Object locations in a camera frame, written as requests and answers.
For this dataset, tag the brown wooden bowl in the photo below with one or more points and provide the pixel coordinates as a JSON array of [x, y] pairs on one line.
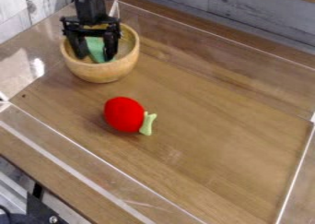
[[109, 71]]

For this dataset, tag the black clamp under table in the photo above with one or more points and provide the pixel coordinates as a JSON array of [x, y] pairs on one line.
[[38, 211]]

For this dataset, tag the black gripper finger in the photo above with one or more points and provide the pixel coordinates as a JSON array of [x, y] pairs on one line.
[[111, 45], [78, 44]]

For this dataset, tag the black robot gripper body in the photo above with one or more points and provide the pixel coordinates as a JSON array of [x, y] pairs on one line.
[[91, 21]]

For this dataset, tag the green rectangular block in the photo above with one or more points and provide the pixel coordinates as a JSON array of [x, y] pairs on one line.
[[95, 46]]

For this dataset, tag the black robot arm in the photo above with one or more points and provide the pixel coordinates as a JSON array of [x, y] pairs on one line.
[[93, 23]]

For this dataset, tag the clear acrylic tray barrier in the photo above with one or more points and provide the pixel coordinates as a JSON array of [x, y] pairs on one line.
[[230, 157]]

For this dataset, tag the red plush tomato toy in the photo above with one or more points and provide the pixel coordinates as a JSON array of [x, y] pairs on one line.
[[127, 116]]

